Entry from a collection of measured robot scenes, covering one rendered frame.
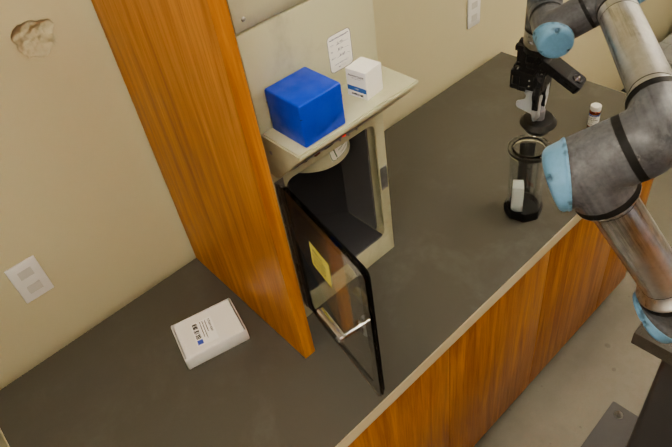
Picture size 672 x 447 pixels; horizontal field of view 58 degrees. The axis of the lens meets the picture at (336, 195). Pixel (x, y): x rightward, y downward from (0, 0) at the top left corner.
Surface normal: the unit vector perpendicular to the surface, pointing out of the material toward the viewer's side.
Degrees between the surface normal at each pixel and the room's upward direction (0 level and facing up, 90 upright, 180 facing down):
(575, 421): 0
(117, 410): 1
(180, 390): 0
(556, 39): 95
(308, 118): 90
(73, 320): 90
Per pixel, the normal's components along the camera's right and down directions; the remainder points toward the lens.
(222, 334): -0.12, -0.74
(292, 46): 0.67, 0.43
